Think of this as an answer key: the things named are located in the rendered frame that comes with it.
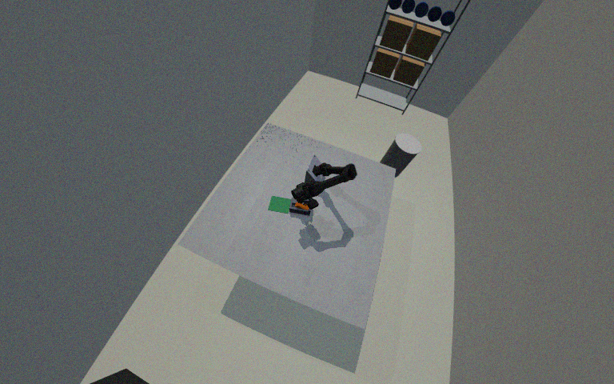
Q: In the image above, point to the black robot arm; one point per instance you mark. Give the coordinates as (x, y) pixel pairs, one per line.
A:
(314, 188)

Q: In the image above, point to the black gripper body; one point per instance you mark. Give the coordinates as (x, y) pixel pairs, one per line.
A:
(312, 203)

